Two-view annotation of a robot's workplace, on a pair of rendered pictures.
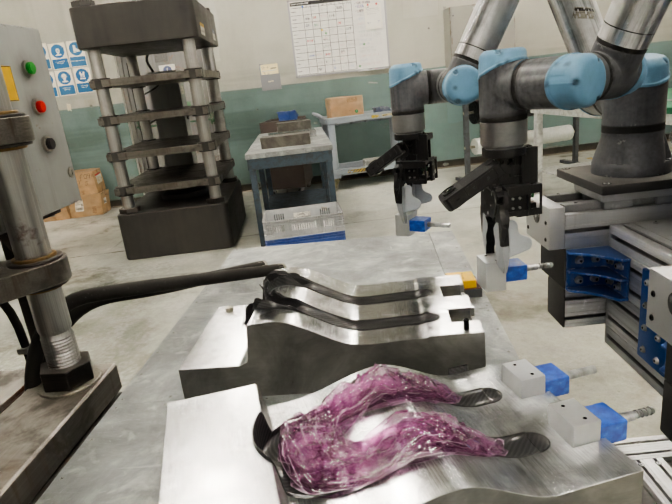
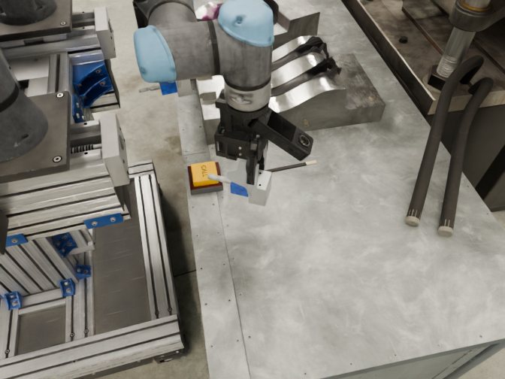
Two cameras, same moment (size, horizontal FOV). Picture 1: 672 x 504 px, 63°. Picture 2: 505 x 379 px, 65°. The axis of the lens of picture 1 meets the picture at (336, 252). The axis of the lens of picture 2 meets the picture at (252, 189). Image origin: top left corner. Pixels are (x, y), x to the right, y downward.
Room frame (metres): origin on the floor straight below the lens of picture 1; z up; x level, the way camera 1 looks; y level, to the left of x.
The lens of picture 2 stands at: (1.80, -0.34, 1.57)
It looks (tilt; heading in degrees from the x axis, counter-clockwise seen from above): 51 degrees down; 163
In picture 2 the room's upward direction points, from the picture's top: straight up
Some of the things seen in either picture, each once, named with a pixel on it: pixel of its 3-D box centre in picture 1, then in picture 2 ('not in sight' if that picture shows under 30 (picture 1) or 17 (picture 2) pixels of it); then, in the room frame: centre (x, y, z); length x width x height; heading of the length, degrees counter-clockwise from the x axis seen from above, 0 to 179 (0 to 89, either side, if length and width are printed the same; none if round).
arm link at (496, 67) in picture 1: (504, 85); not in sight; (0.91, -0.30, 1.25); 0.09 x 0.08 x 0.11; 31
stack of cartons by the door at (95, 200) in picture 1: (67, 183); not in sight; (6.85, 3.23, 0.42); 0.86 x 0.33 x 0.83; 92
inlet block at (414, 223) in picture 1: (424, 224); (237, 183); (1.28, -0.22, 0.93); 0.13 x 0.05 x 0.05; 57
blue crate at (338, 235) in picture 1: (305, 242); not in sight; (4.08, 0.23, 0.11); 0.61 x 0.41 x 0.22; 92
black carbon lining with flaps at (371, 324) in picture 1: (337, 297); (281, 68); (0.91, 0.01, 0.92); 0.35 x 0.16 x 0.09; 85
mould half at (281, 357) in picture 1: (332, 321); (286, 84); (0.92, 0.02, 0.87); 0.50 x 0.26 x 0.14; 85
